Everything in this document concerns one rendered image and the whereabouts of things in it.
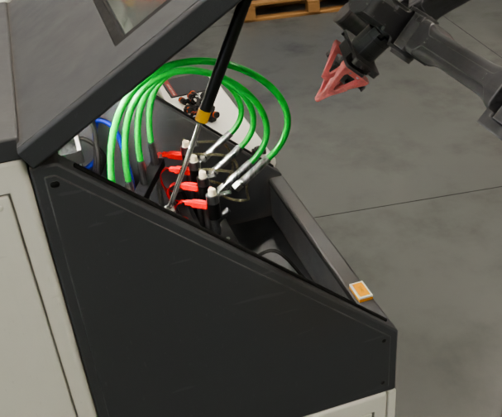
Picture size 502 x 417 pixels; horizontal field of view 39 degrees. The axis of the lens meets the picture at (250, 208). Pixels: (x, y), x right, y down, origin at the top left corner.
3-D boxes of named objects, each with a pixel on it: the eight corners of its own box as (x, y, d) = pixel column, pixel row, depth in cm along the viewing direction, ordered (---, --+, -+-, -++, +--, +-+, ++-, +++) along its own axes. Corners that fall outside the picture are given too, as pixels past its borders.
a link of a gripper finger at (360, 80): (317, 92, 135) (353, 59, 130) (311, 70, 139) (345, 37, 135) (342, 108, 138) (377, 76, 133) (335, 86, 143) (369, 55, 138)
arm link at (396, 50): (413, 67, 127) (442, 26, 124) (373, 40, 119) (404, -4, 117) (375, 40, 135) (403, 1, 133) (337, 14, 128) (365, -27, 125)
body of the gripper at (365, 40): (349, 64, 130) (379, 36, 127) (338, 34, 137) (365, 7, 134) (372, 82, 134) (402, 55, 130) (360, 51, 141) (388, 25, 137)
